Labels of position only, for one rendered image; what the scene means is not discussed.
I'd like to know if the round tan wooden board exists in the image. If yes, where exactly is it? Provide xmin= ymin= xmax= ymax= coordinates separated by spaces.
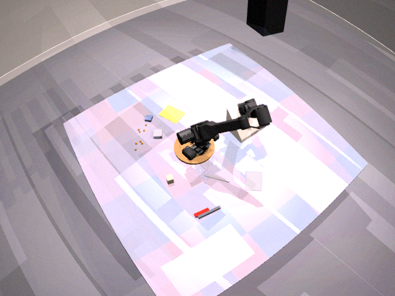
xmin=174 ymin=138 xmax=215 ymax=165

